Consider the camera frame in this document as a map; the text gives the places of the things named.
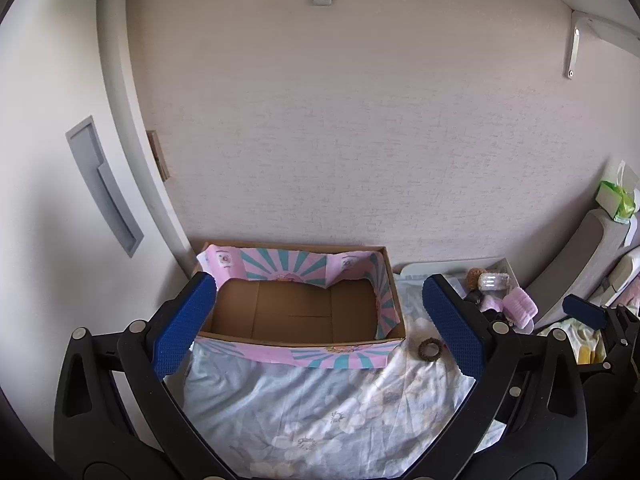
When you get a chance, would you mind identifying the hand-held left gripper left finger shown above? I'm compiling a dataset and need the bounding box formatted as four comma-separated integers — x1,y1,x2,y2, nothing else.
52,271,236,480

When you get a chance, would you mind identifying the grey padded chair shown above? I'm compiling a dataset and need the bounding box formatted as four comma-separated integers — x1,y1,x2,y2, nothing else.
525,207,640,331

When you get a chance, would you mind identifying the brown fluffy hair claw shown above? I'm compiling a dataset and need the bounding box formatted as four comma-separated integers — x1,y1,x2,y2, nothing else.
466,267,512,292

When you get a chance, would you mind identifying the pink fluffy hair clip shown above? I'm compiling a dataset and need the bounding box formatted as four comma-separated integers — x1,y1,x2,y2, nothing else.
480,287,539,331

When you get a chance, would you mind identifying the white door frame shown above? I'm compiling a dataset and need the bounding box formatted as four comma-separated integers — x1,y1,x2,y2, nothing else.
97,0,201,281

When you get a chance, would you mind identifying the yellow floral cloth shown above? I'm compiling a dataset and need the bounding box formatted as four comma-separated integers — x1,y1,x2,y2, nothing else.
537,317,608,366

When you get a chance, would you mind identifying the brown cardboard sheet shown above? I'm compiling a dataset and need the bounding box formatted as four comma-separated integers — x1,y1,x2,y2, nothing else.
146,130,172,181

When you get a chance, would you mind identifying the light blue floral cloth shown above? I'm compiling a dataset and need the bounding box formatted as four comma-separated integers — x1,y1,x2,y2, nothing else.
182,270,506,480

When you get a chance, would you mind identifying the grey recessed door handle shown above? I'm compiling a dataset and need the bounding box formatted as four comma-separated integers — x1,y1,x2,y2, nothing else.
65,116,145,258

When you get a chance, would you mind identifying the white door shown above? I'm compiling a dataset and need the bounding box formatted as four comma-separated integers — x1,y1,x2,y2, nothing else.
0,5,196,411

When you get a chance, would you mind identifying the green tissue pack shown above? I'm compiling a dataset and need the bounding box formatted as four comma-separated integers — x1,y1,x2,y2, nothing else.
597,160,638,223

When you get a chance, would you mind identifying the cardboard box with pink lining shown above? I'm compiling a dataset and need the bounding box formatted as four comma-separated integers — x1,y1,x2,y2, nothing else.
192,240,407,370

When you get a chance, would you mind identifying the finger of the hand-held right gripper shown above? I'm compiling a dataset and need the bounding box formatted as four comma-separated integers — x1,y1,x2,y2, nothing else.
562,294,608,331

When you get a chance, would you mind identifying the white tray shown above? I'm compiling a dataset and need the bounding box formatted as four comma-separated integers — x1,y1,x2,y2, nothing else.
392,257,526,331

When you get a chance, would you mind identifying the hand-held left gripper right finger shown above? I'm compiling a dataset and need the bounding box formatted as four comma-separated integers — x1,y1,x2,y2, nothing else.
405,273,588,480

